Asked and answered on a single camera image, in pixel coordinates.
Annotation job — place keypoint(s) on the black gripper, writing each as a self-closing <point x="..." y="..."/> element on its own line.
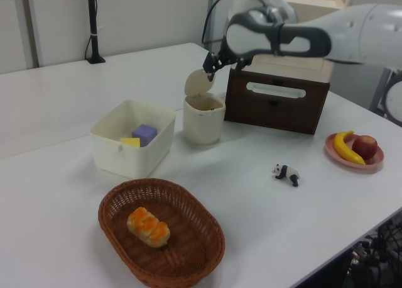
<point x="229" y="57"/>

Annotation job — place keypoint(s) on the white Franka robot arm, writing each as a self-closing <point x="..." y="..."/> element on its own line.
<point x="361" y="30"/>

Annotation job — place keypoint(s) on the cream trash can lid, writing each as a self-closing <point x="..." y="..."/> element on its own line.
<point x="198" y="83"/>

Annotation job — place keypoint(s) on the cream small trash can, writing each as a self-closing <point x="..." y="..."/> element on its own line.
<point x="201" y="127"/>

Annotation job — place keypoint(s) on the dark wood drawer box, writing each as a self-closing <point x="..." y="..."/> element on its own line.
<point x="267" y="118"/>

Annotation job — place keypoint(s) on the purple cube block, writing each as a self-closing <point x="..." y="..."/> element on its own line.
<point x="144" y="134"/>

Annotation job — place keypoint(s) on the yellow block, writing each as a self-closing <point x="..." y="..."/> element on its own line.
<point x="130" y="141"/>

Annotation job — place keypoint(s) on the white square plastic bin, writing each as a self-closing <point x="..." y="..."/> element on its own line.
<point x="132" y="162"/>

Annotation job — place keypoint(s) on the black pole stand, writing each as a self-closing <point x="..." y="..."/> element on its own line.
<point x="93" y="24"/>

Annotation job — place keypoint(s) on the panda figurine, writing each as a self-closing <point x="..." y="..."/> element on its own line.
<point x="290" y="173"/>

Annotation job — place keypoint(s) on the yellow banana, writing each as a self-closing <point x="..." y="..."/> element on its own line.
<point x="340" y="146"/>

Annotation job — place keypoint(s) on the orange topped bread loaf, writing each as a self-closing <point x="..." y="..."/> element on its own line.
<point x="147" y="226"/>

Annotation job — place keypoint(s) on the red apple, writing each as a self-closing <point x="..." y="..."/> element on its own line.
<point x="364" y="146"/>

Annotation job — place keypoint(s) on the white round grey-framed device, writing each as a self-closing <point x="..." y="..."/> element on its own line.
<point x="392" y="96"/>

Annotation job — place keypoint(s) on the pink plate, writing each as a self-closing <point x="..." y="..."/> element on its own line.
<point x="375" y="160"/>

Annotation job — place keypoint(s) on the brown wicker basket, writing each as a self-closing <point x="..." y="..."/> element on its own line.
<point x="188" y="256"/>

